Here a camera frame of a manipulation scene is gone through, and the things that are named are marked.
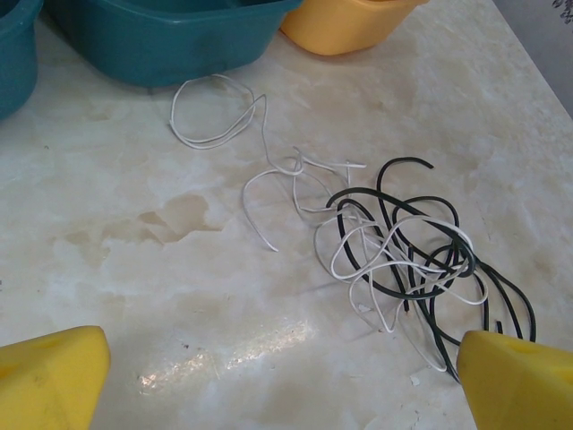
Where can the teal plastic bin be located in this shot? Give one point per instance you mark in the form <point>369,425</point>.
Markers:
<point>15,58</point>
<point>170,49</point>

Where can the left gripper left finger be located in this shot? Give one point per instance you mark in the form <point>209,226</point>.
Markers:
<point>45,385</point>

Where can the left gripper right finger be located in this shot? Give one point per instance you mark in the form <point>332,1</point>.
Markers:
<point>519,389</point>

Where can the yellow plastic bin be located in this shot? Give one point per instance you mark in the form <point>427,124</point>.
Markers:
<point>340,31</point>

